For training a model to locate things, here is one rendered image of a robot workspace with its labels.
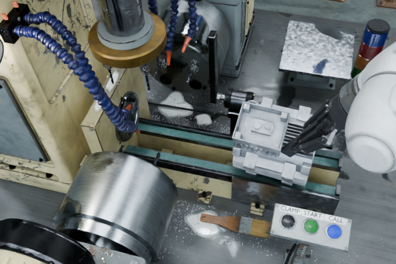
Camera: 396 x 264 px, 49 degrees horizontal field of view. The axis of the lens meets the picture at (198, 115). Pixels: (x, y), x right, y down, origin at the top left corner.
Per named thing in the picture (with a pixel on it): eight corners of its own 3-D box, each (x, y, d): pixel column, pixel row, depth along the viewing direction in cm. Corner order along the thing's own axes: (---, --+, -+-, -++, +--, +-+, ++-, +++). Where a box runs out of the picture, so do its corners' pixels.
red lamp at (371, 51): (357, 58, 122) (361, 46, 119) (358, 44, 126) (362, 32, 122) (380, 61, 121) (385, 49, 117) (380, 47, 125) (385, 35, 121)
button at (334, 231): (325, 237, 96) (326, 237, 95) (327, 223, 97) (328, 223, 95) (339, 240, 96) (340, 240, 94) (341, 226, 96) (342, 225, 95)
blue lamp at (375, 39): (361, 46, 119) (365, 33, 115) (362, 32, 122) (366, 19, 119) (385, 49, 117) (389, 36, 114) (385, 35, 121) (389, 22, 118)
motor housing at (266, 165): (235, 172, 127) (228, 158, 109) (253, 112, 132) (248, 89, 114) (304, 191, 122) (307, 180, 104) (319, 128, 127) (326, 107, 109)
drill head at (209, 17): (138, 105, 142) (125, 46, 123) (175, 26, 167) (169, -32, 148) (213, 119, 137) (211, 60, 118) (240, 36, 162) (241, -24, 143)
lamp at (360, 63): (353, 69, 126) (357, 58, 122) (355, 56, 129) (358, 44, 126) (376, 73, 124) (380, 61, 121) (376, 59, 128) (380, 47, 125)
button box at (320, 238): (269, 235, 102) (269, 233, 97) (274, 205, 104) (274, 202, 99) (344, 253, 98) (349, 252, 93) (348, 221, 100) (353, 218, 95)
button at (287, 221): (280, 227, 98) (280, 226, 97) (282, 214, 99) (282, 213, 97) (293, 230, 98) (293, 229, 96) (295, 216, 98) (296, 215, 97)
